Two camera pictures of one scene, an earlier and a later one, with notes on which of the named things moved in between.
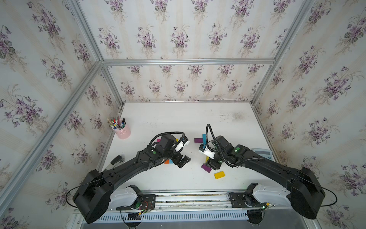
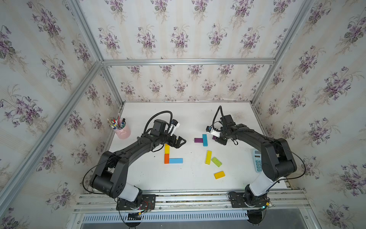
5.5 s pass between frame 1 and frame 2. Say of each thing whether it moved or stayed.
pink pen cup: stayed
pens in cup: stayed
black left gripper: moved
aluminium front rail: stayed
